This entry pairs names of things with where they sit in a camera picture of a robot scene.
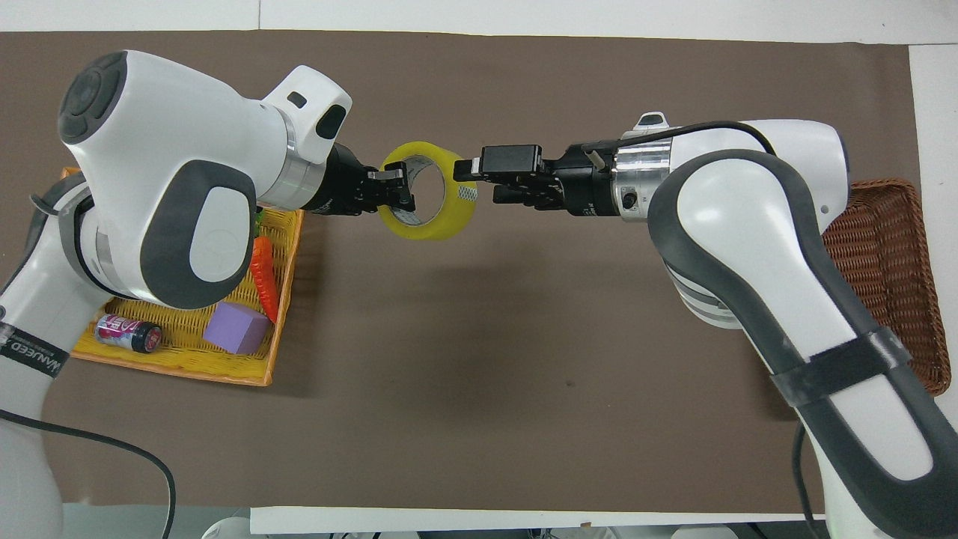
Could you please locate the brown wicker basket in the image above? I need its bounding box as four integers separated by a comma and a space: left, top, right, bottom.
819, 177, 952, 397

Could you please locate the purple foam block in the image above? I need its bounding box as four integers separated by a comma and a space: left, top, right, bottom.
202, 301, 272, 356

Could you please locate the orange toy carrot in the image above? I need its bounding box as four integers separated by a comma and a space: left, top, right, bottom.
250, 210, 282, 325

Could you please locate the pink drink can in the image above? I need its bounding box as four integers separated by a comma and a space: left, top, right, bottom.
94, 314, 164, 355

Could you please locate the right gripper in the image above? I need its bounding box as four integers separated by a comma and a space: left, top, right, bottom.
457, 141, 622, 219

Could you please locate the yellow wicker basket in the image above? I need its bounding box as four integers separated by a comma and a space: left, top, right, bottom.
60, 165, 307, 389

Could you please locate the yellow tape roll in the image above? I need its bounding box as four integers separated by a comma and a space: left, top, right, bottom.
376, 140, 479, 243

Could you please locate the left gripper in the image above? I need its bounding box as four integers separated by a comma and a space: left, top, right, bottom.
308, 141, 418, 219

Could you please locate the black cable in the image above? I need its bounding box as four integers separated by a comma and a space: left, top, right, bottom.
791, 422, 820, 526
0, 408, 178, 539
582, 120, 778, 171

